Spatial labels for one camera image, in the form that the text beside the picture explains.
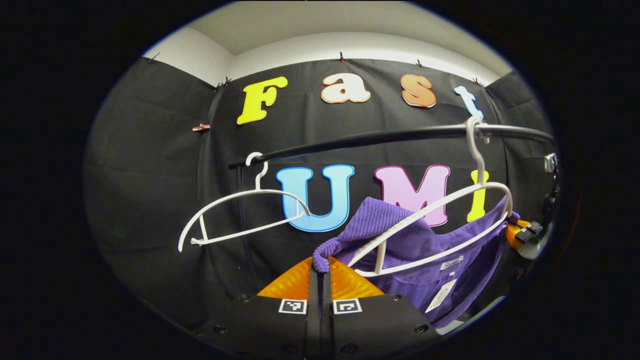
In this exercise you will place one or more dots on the purple ribbed shirt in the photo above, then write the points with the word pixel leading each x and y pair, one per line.
pixel 420 250

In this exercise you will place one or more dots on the black clothes rack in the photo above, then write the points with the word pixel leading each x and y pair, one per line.
pixel 380 136

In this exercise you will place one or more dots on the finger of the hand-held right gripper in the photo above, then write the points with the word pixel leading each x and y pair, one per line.
pixel 527 231

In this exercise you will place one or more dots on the empty white clothes hanger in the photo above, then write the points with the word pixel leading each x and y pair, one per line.
pixel 257 190

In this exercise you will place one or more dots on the black backdrop cloth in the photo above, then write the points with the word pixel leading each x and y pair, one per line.
pixel 150 175

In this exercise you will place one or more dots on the row of black clips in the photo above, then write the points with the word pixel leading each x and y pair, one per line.
pixel 341 56

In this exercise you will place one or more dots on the white clothes hanger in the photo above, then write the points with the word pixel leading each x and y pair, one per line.
pixel 257 190
pixel 435 205

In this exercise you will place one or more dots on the pink clip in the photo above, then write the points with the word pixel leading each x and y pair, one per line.
pixel 201 127

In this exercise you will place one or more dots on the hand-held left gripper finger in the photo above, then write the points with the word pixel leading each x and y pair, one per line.
pixel 326 320
pixel 314 320

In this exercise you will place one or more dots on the small grey mounted device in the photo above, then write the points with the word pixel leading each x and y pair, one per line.
pixel 550 162

